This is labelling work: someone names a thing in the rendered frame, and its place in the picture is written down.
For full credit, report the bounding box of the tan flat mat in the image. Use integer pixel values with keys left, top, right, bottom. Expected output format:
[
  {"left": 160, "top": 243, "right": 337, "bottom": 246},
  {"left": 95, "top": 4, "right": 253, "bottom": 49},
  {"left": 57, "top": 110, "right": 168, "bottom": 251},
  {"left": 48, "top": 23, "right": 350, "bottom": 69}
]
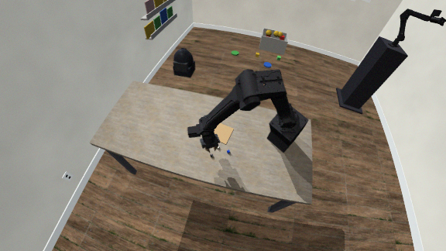
[{"left": 214, "top": 123, "right": 233, "bottom": 144}]

